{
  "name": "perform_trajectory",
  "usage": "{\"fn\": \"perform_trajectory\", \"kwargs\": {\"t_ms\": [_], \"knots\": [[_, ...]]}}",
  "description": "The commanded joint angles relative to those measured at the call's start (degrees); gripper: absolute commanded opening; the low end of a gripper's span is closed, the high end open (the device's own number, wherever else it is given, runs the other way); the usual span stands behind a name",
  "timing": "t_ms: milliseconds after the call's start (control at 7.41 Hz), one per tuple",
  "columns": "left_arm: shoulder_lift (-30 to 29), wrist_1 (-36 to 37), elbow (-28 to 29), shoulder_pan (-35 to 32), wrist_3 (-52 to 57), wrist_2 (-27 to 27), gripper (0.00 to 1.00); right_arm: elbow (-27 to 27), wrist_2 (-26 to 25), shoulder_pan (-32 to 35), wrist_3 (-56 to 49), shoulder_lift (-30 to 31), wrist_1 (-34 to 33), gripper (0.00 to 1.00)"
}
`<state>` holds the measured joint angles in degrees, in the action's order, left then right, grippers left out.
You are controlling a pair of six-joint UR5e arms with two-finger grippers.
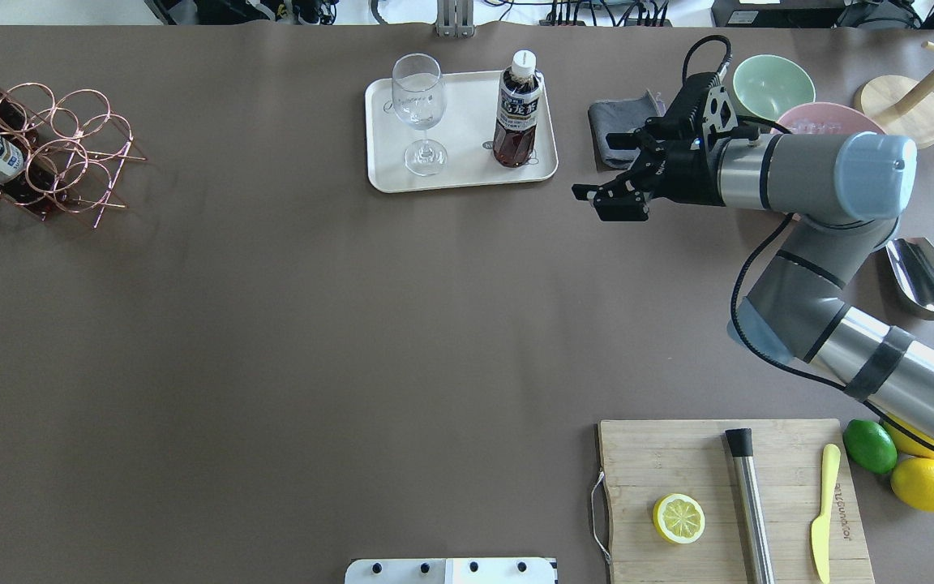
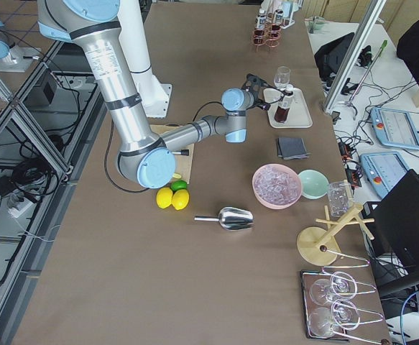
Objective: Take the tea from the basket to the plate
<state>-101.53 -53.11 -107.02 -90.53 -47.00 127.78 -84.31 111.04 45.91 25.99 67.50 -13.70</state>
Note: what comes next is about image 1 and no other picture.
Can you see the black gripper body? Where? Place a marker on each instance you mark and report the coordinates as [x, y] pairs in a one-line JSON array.
[[690, 173]]

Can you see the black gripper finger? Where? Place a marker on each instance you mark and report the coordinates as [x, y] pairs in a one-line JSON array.
[[650, 136], [615, 200]]

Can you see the brown tea bottle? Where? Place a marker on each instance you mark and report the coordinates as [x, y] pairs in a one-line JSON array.
[[520, 89]]

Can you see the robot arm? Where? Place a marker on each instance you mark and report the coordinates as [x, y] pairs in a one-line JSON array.
[[849, 192]]

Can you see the tea bottle in rack lower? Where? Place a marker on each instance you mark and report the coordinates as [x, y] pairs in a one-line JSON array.
[[28, 182]]

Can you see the green ceramic bowl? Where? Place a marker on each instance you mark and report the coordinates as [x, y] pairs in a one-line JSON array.
[[768, 85]]

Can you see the pink ice bowl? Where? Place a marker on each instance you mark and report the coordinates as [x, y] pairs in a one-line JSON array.
[[827, 118]]

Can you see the cream serving tray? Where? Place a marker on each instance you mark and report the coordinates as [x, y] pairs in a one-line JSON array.
[[466, 131]]

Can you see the clear wine glass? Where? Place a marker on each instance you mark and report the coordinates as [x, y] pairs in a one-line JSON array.
[[419, 101]]

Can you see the wooden glass stand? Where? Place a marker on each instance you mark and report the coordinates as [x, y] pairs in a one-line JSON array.
[[901, 105]]

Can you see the bamboo cutting board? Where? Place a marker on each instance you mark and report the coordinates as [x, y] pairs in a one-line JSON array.
[[645, 460]]

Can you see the steel muddler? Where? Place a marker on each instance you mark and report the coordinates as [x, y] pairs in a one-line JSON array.
[[739, 441]]

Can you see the steel ice scoop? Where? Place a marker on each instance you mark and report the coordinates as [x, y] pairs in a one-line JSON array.
[[912, 262]]

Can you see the half lemon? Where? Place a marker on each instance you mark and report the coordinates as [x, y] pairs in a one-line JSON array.
[[679, 518]]

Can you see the green lime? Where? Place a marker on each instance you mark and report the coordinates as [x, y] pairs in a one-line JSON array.
[[870, 446]]

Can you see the whole lemon upper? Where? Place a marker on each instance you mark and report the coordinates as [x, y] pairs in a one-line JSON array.
[[906, 444]]

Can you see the whole lemon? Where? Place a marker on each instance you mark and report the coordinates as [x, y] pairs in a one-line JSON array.
[[906, 444], [912, 482]]

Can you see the yellow plastic knife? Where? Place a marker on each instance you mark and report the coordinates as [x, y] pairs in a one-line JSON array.
[[820, 528]]

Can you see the whole lemon lower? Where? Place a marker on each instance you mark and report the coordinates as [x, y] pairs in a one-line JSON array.
[[912, 482]]

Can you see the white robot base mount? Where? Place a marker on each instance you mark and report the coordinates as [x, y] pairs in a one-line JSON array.
[[485, 569]]

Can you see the copper wire bottle rack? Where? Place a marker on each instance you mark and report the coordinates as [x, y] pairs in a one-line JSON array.
[[83, 140]]

